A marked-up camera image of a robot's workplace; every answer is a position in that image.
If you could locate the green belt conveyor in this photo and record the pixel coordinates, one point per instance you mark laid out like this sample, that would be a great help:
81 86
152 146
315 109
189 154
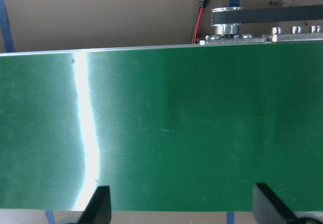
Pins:
176 123

